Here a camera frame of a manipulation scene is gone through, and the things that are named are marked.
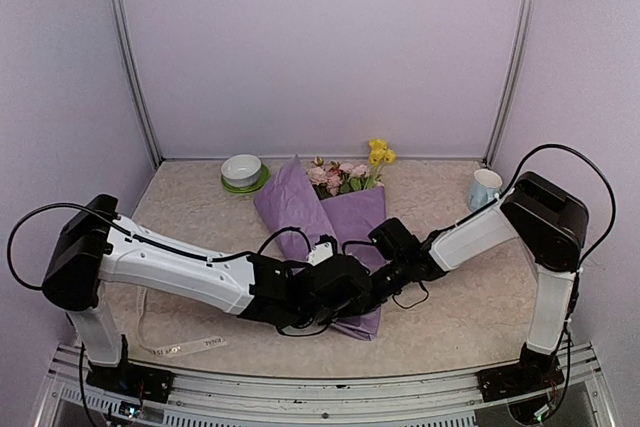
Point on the purple wrapping paper sheet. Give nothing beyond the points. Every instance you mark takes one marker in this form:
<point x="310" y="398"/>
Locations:
<point x="288" y="199"/>

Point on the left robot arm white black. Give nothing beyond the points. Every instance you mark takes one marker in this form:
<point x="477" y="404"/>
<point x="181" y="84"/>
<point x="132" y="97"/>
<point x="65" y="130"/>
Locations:
<point x="98" y="245"/>

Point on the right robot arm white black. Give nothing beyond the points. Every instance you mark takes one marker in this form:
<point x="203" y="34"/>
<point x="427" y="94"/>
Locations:
<point x="550" y="225"/>

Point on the green plate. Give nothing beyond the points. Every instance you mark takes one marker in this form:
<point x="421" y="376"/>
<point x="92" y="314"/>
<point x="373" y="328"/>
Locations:
<point x="261" y="181"/>

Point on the white ceramic bowl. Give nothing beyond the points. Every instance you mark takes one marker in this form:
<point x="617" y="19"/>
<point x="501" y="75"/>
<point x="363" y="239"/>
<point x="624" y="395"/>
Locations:
<point x="241" y="170"/>

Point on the white blue paper cup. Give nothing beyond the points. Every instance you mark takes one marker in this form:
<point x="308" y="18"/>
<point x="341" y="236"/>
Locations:
<point x="486" y="183"/>

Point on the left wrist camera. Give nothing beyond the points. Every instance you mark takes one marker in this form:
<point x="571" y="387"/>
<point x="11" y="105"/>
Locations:
<point x="325" y="247"/>

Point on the left aluminium frame post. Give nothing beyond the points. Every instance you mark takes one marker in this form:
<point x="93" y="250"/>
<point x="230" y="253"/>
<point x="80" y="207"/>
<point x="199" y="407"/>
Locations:
<point x="142" y="114"/>

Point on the aluminium frame post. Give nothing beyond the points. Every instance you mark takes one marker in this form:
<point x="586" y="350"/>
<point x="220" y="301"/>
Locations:
<point x="517" y="54"/>
<point x="142" y="114"/>

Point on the right aluminium frame post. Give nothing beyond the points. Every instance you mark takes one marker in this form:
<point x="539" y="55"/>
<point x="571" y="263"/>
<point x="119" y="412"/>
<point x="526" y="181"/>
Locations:
<point x="517" y="54"/>

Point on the front aluminium rail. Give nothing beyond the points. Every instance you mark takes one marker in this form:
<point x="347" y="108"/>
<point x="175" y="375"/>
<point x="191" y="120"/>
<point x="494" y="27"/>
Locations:
<point x="198" y="398"/>

